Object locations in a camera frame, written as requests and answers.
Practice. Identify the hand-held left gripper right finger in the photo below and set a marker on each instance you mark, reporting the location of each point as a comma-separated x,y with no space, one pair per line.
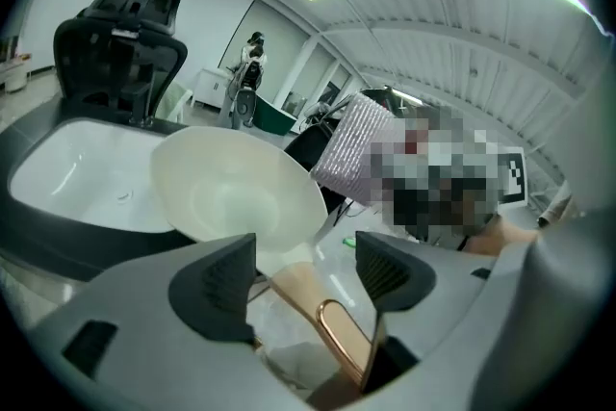
433,293

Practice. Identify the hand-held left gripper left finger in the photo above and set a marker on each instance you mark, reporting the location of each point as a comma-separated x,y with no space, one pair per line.
144,351

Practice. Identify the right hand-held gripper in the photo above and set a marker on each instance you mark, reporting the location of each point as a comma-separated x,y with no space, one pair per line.
515,178

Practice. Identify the grey scouring sponge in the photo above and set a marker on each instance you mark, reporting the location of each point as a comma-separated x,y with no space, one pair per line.
346,149

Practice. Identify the person's right forearm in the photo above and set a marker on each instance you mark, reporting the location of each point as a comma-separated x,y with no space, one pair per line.
500,236

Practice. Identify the green plastic bottle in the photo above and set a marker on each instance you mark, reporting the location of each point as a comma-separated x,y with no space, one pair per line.
349,242

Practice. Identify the dark sink cabinet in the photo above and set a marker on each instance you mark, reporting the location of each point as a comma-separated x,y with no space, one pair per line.
48,236

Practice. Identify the white sink basin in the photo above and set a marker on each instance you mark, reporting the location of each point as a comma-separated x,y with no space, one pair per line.
72,168

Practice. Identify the white low cabinet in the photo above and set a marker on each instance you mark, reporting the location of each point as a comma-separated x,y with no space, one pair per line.
212,86

